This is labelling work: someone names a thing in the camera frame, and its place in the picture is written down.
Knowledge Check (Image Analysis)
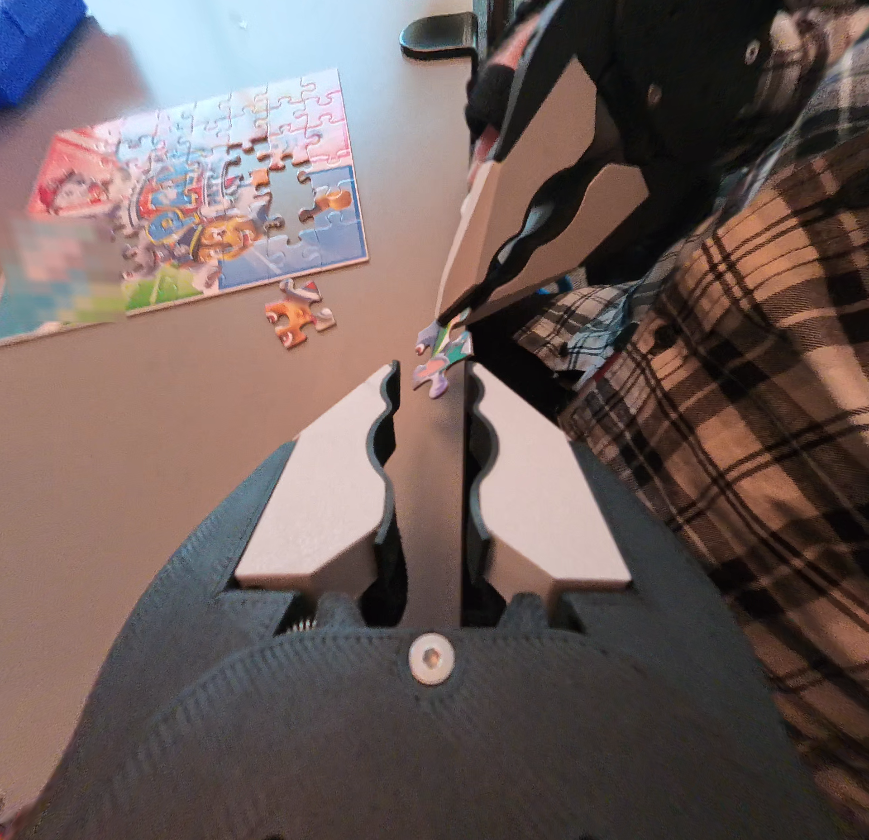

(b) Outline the orange white puzzle piece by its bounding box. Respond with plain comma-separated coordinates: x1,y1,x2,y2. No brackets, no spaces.
265,278,338,351

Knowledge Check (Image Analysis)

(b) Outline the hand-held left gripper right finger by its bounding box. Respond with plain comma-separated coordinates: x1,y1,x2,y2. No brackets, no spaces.
465,363,634,598

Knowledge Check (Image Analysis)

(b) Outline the person in plaid shirt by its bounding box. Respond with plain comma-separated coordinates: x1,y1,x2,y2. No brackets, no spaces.
512,0,869,829

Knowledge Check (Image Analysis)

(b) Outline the assembled cartoon jigsaw puzzle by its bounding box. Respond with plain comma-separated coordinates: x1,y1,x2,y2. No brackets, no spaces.
0,68,371,347

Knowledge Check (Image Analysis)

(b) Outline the pastel green purple puzzle piece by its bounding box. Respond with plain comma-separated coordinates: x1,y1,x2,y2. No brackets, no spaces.
412,314,475,400

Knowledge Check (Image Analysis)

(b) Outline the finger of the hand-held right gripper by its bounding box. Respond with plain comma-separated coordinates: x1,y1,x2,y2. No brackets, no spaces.
465,163,654,326
436,57,602,323

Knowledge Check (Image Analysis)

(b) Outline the blue plastic bin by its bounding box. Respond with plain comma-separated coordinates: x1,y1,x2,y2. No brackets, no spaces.
0,0,88,110

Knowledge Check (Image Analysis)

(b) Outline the black table clamp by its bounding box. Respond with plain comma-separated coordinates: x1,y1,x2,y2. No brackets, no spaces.
400,12,480,61

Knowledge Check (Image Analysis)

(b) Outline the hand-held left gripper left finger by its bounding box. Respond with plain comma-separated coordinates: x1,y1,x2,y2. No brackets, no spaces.
234,360,403,597

